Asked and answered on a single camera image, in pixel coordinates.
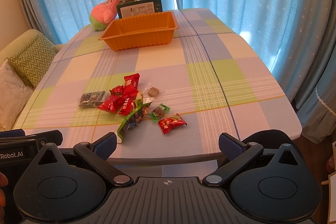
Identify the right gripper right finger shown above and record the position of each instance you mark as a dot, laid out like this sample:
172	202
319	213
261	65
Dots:
240	155

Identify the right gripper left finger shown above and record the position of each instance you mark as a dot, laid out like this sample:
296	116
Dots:
95	155

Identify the grey nut snack packet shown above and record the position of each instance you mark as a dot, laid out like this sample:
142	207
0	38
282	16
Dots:
92	99

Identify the red text snack packet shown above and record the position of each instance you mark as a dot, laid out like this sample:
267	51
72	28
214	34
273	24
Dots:
128	106

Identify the green long snack packet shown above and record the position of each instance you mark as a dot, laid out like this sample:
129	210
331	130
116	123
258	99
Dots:
133	119

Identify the small red candy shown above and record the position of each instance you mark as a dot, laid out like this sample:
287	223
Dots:
117	91

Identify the green hawthorn candy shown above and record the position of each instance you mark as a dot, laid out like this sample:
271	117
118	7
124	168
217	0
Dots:
159	112

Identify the red patterned candy packet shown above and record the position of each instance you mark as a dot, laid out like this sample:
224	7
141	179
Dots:
170	123

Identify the clear brown candy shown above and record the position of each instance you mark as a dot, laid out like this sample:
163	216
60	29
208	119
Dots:
152	91

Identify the yellow green candy packet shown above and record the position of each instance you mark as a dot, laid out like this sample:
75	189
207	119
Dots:
139	98

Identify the red double-happiness candy packet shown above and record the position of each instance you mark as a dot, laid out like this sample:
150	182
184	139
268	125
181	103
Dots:
130	88

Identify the person's left hand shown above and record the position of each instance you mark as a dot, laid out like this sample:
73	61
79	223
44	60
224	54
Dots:
3	183

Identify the black stool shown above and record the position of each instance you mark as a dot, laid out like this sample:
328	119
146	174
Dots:
270	139

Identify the plaid tablecloth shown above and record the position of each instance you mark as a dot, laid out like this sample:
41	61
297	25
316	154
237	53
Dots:
208	75

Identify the white cushion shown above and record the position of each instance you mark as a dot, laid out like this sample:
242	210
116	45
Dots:
14	96

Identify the green chevron cushion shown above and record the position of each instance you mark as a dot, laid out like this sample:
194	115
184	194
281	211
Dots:
32	62

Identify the orange plastic tray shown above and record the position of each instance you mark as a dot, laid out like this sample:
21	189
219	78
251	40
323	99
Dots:
140	31

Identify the cream sofa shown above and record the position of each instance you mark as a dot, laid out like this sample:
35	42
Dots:
21	41

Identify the pink starfish plush toy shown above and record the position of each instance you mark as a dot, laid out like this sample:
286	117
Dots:
102	14

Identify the blue star curtain right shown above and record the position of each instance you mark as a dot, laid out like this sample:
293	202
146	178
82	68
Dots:
295	39

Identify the dark green tea box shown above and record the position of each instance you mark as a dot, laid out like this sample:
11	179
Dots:
138	7

